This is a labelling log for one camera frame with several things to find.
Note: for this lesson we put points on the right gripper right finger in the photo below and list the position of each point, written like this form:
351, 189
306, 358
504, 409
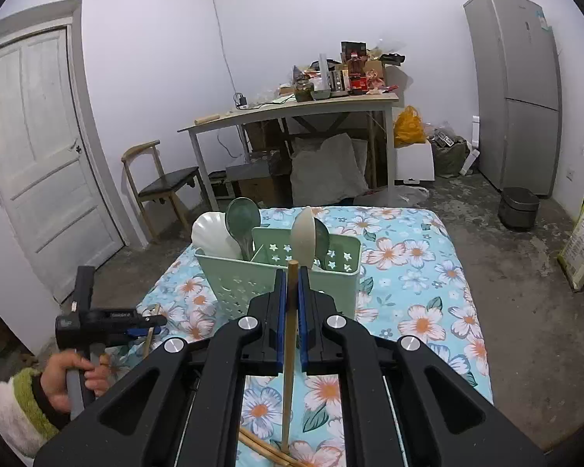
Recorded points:
401, 403

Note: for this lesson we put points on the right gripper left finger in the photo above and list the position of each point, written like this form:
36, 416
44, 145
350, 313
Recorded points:
181, 405

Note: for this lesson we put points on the wooden chopstick three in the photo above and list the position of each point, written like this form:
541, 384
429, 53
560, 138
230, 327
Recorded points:
150, 335

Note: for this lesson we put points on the wooden chopstick two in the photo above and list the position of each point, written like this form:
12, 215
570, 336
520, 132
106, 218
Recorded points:
267, 451

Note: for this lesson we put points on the wooden chopstick one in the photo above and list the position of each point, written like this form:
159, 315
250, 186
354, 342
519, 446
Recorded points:
289, 350

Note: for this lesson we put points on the forearm in fuzzy sleeve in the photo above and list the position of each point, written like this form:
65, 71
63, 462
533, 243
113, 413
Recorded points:
25, 413

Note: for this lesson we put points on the person's left hand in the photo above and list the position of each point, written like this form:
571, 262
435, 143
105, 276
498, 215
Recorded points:
54, 377

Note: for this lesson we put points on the green plastic utensil basket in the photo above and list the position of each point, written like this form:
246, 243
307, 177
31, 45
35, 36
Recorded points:
235, 282

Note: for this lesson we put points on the floral blue tablecloth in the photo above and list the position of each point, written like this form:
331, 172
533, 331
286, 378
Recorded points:
411, 283

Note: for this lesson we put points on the white door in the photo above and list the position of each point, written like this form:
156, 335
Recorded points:
46, 181

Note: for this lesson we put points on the white shell-shaped plate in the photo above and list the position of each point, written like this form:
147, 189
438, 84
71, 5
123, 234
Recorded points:
210, 234

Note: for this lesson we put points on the wooden chair black seat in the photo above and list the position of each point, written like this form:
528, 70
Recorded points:
164, 188

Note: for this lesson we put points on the green spoon in basket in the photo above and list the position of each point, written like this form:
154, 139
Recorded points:
241, 217

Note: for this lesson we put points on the black rice cooker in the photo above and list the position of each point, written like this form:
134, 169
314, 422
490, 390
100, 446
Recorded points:
518, 208

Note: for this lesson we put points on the white box by desk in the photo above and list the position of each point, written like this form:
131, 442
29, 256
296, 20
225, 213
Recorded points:
414, 163

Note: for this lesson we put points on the grey sack under desk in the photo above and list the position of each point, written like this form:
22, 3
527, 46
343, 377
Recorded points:
326, 171

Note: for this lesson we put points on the yellow plastic bag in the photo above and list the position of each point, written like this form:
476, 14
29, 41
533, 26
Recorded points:
408, 128

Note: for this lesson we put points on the grey wooden desk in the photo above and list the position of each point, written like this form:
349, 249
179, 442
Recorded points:
350, 104

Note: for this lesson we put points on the silver refrigerator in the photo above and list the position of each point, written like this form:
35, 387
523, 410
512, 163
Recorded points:
519, 92

